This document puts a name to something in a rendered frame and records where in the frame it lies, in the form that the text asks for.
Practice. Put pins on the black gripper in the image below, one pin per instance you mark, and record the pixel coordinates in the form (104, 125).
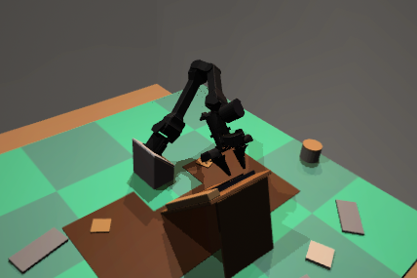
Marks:
(216, 154)

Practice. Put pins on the dark grey cylinder with orange top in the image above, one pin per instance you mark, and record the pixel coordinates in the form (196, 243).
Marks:
(311, 150)

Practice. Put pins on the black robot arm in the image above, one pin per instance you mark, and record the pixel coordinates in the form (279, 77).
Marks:
(221, 110)

